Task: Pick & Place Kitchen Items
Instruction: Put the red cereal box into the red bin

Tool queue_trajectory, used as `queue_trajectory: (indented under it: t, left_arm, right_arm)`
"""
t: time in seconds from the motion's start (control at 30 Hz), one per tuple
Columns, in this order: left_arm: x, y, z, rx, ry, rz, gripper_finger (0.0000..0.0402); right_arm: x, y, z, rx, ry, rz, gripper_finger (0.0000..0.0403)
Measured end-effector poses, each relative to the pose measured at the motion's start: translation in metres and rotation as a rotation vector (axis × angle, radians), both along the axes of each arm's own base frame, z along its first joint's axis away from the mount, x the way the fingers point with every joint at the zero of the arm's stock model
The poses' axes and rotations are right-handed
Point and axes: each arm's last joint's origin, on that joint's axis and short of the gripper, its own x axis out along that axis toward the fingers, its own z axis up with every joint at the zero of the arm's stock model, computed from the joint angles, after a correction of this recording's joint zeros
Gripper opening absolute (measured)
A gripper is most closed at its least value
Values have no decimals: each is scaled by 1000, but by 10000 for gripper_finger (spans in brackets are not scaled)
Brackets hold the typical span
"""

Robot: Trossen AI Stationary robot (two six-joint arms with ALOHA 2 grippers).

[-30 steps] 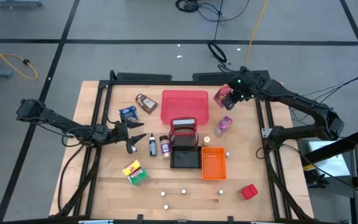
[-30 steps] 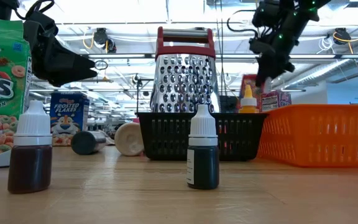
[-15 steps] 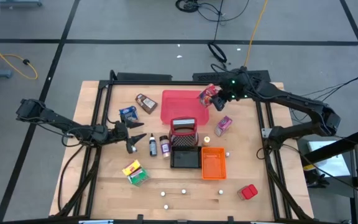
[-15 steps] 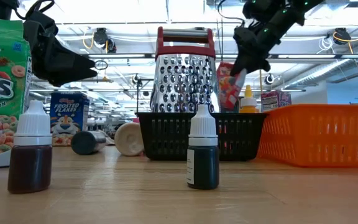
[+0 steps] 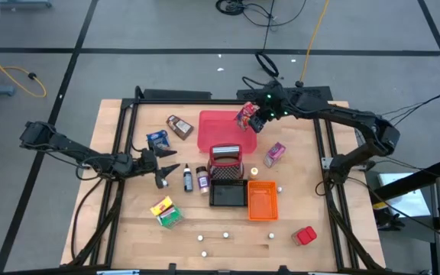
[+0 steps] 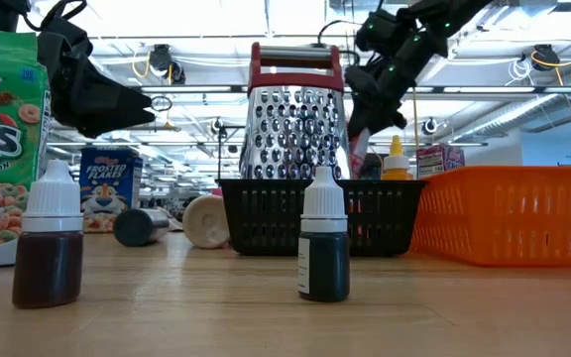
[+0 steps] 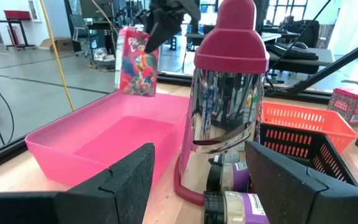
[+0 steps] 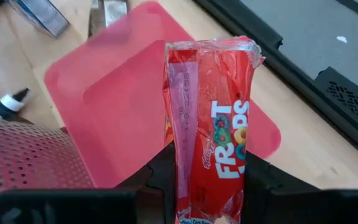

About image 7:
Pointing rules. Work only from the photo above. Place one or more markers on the black metal beam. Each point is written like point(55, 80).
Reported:
point(337, 63)

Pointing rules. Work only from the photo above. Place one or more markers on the red rolling cart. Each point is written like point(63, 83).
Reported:
point(17, 15)

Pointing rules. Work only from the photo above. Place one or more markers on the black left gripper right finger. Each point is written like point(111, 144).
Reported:
point(306, 199)

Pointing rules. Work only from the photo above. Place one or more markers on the black keyboard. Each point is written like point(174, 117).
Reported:
point(291, 53)

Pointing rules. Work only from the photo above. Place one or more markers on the smoked paprika tin red lid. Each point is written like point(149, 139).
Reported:
point(350, 104)

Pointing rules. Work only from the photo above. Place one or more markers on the red Froot Loops cereal box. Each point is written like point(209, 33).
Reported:
point(137, 71)

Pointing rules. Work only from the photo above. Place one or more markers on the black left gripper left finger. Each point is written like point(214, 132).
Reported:
point(73, 205)

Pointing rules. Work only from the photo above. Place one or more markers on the cardboard box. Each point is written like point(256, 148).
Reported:
point(61, 43)

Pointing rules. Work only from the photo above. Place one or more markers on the black plastic basket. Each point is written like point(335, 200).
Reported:
point(294, 143)

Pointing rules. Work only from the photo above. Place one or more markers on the purple label spice jar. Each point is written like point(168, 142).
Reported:
point(238, 208)

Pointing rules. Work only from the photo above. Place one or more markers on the orange plastic basket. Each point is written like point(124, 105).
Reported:
point(309, 118)

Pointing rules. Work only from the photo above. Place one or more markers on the pink plastic tray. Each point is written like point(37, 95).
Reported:
point(104, 137)

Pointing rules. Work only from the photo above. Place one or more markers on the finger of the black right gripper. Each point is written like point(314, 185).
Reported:
point(162, 31)
point(143, 17)

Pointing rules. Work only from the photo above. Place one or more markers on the grey office chair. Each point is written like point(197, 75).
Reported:
point(79, 28)

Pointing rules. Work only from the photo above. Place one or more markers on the grey desk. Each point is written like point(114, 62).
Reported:
point(325, 56)

